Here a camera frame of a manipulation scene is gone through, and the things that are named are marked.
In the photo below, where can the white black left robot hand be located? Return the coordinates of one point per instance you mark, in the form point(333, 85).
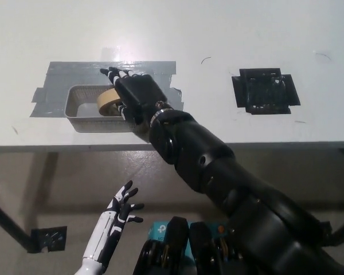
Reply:
point(109, 223)

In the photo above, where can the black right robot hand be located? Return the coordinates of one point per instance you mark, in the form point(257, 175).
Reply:
point(140, 91)

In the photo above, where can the beige masking tape roll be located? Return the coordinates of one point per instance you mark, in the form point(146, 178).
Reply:
point(105, 98)

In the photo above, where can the teal robot body top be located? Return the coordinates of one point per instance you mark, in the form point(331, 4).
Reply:
point(159, 230)

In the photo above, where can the small grey perforated plastic container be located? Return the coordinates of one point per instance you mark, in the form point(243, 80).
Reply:
point(83, 121)

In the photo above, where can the black tape square patch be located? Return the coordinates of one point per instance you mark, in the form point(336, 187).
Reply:
point(263, 91)

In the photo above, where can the black table foot bracket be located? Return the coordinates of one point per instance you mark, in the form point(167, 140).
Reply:
point(50, 238)

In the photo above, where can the grey duct tape patch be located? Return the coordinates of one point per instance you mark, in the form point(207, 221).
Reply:
point(68, 71)

